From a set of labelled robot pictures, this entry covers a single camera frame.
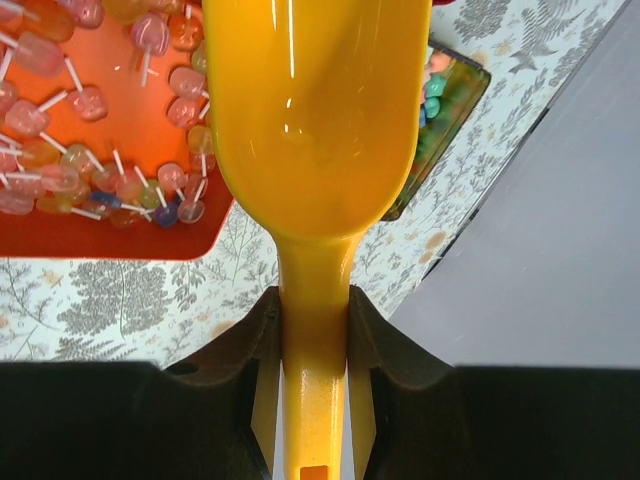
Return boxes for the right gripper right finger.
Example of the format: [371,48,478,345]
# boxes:
[348,287,639,479]

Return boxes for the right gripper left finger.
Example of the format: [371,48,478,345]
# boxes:
[1,287,280,479]

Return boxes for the orange tray clear lollipops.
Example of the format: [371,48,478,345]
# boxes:
[1,1,232,261]

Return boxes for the yellow plastic scoop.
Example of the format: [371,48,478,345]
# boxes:
[203,1,432,479]

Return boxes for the dark tin star candies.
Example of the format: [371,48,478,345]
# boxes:
[382,40,491,221]

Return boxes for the floral table mat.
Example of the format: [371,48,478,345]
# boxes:
[1,1,621,366]

